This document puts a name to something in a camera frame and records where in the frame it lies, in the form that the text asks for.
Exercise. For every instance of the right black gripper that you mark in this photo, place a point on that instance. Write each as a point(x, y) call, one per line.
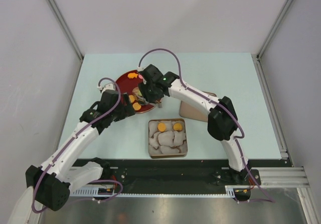
point(143, 87)

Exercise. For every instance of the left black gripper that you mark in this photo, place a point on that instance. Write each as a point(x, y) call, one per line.
point(126, 110)

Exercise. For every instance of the round red plate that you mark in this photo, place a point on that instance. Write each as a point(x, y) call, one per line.
point(130, 87)

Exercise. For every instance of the orange round cookie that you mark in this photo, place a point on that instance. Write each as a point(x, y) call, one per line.
point(132, 98)
point(161, 127)
point(136, 106)
point(178, 127)

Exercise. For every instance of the gold tin lid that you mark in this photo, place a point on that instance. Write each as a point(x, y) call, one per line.
point(190, 111)

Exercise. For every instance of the metal tongs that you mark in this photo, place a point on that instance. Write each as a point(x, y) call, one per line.
point(142, 101)

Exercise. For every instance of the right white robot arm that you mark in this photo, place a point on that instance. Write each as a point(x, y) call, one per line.
point(222, 121)

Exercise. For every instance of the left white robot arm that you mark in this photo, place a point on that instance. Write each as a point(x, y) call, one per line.
point(52, 182)

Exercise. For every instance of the orange fish cookie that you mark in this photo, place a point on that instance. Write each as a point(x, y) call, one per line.
point(132, 75)

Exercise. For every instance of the gold square cookie tin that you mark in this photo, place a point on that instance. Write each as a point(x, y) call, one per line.
point(167, 144)

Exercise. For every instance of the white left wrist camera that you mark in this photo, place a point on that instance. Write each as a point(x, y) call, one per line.
point(109, 86)

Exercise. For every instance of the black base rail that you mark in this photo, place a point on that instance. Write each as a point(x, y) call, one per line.
point(175, 177)

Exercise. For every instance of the white cable duct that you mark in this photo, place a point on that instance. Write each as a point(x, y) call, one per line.
point(94, 191)

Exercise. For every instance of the left aluminium frame post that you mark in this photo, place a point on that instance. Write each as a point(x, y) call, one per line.
point(65, 28)

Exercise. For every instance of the aluminium frame post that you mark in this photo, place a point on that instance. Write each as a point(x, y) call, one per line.
point(65, 28)
point(276, 25)

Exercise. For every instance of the right aluminium frame post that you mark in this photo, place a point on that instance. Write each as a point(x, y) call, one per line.
point(276, 25)

